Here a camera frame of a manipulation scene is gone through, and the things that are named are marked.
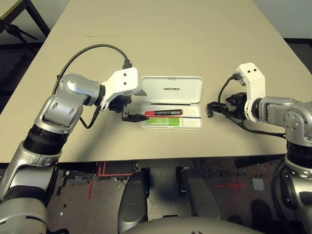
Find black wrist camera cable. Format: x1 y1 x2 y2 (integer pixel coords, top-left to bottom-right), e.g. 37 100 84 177
218 75 287 138
52 43 134 129

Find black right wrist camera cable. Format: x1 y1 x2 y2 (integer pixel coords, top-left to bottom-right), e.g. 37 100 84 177
218 75 287 138

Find green highlighter pen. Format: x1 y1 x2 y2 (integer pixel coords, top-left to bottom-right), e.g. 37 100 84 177
146 117 182 128

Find grey robot leg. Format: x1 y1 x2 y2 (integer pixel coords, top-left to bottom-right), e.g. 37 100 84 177
179 168 222 220
117 169 151 232

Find grey square floor patch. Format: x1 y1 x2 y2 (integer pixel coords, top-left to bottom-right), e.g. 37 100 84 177
252 177 265 192

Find red black marker pen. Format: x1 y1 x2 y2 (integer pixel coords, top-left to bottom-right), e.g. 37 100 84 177
144 109 183 117

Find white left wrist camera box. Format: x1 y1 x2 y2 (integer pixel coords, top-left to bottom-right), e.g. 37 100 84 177
99 67 141 112

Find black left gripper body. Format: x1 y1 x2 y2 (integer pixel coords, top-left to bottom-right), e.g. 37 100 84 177
109 94 132 114

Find grey robot right leg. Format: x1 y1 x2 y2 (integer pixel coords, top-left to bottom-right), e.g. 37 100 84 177
179 168 222 220

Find grey robot left leg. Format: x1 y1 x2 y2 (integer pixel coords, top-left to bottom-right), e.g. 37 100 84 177
117 169 151 232

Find white plastic pencil case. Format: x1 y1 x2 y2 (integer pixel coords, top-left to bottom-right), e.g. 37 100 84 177
139 76 203 130

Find beige side table black frame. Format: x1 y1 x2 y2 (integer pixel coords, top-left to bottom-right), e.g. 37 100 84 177
0 0 51 39

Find grey robot torso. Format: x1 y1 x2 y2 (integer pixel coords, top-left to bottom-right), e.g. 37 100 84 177
121 216 264 234

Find black tripod stand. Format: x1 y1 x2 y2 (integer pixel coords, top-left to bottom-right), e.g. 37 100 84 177
0 19 39 49

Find black left wrist camera cable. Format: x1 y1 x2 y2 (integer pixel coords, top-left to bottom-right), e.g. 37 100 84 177
52 43 134 129

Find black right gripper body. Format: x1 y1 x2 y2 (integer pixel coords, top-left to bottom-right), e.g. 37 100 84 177
225 92 248 120

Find dark table frame crossbar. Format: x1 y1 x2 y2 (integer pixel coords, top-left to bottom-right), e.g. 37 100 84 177
135 159 195 173

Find black shoe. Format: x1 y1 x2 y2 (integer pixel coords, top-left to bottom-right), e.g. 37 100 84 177
251 199 273 224
228 214 244 226

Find black table foot bar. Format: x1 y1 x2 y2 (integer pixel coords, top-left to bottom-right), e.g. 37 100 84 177
235 156 286 169

